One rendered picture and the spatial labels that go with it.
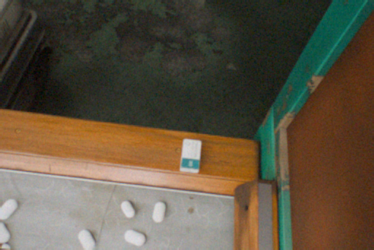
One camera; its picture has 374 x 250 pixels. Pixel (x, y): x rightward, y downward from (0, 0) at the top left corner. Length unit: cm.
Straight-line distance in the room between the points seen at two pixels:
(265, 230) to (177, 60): 133
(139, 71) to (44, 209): 115
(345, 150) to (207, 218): 33
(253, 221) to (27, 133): 45
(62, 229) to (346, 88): 51
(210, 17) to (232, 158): 140
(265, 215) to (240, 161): 16
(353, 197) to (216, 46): 154
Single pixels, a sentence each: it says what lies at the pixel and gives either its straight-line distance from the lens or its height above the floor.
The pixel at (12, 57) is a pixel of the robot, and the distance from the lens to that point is 143.
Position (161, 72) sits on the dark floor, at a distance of 173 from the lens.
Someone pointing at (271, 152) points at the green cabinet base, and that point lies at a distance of 64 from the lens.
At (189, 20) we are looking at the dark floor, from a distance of 197.
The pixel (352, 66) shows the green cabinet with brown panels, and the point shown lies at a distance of 43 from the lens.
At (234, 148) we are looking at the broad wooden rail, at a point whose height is 76.
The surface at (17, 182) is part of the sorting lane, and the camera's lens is 73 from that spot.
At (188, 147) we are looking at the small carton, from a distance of 66.
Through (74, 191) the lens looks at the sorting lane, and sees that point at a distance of 69.
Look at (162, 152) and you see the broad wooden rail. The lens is 67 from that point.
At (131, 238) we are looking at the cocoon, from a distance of 63.
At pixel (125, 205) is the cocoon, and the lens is 65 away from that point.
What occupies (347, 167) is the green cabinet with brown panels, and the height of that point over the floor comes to 105.
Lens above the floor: 138
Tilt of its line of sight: 62 degrees down
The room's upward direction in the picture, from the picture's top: 10 degrees clockwise
